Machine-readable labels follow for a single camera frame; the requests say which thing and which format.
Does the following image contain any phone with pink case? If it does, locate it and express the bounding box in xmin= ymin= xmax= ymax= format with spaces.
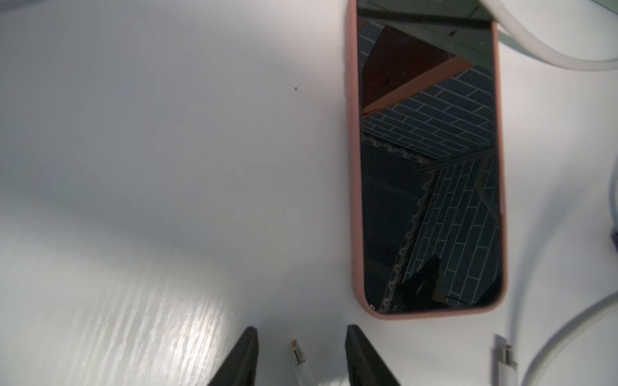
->
xmin=345 ymin=1 xmax=508 ymax=320

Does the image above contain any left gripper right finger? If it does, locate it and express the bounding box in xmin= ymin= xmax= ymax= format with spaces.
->
xmin=344 ymin=325 xmax=400 ymax=386

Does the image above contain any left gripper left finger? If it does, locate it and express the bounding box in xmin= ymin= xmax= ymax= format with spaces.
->
xmin=209 ymin=326 xmax=259 ymax=386

